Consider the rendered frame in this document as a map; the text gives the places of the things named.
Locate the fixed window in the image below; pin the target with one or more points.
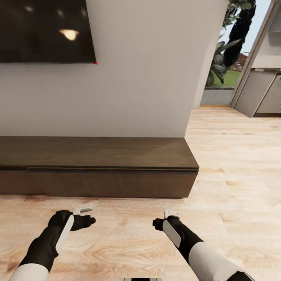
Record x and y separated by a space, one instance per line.
242 28

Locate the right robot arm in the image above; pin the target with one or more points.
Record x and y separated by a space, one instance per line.
207 264

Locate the wall mounted tv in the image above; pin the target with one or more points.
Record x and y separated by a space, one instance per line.
45 31

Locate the dishwasher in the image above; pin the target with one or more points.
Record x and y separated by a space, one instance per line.
270 105

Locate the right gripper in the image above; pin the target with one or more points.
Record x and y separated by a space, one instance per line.
158 224

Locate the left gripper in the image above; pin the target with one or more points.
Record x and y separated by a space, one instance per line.
84 222

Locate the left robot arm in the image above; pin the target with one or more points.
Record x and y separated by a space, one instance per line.
43 250

